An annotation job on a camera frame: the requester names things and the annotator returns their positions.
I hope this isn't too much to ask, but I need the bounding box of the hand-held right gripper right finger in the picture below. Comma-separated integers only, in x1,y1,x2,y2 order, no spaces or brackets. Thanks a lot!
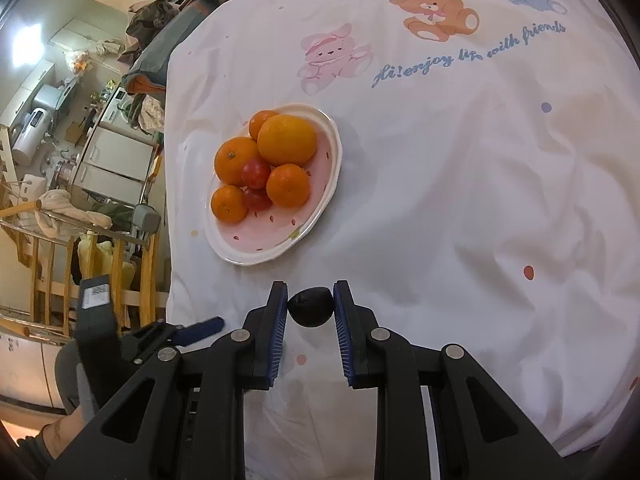
332,280,586,480

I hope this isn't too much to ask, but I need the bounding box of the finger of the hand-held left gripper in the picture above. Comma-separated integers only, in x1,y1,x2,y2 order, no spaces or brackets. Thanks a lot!
172,316,224,347

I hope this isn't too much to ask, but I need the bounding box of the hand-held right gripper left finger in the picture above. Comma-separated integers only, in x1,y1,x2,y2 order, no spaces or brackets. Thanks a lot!
45,281,290,480

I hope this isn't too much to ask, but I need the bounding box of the dark round fruit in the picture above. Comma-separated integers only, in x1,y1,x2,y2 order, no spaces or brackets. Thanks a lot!
288,286,334,328

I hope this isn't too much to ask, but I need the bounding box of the pink speckled oval plate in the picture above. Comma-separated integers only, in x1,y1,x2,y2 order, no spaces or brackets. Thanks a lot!
204,103,342,267

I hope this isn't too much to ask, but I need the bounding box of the small orange mandarin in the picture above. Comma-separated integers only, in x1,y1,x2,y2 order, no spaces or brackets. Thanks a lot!
210,185,249,224
248,110,281,142

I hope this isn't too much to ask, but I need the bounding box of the red round fruit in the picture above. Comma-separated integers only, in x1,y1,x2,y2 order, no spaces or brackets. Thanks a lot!
243,187,273,212
241,158,272,189

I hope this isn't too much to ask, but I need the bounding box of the medium orange mandarin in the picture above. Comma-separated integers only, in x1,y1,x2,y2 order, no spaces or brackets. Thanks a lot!
265,163,311,208

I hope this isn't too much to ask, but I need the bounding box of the orange with green stem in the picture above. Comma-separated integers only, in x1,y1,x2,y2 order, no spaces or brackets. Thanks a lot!
214,137,263,186

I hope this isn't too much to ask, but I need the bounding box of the large yellow-orange orange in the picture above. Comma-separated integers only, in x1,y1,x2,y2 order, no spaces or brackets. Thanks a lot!
257,115,318,166

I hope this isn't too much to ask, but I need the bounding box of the person's left forearm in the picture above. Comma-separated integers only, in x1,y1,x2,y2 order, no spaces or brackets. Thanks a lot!
17,345,98,468

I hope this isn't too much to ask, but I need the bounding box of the wooden rack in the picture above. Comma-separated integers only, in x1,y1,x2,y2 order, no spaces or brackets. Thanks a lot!
0,200,166,343

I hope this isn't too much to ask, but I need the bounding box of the beige cloth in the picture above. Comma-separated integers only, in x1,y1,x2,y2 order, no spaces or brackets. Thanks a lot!
35,189,114,237

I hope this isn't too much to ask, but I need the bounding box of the white cabinet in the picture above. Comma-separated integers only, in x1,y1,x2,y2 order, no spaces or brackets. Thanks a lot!
70,85,162,203

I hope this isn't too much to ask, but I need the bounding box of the white round appliance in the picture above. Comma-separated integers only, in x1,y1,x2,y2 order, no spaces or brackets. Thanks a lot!
11,107,54,166

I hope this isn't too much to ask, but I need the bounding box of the white printed blanket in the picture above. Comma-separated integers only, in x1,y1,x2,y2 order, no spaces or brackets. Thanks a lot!
164,0,640,480

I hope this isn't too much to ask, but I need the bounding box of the floral cloth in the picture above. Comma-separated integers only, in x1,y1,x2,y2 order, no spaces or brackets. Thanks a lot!
136,95,167,134

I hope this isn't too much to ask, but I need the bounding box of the pile of clothes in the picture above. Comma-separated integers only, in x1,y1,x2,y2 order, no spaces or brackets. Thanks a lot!
122,0,253,106

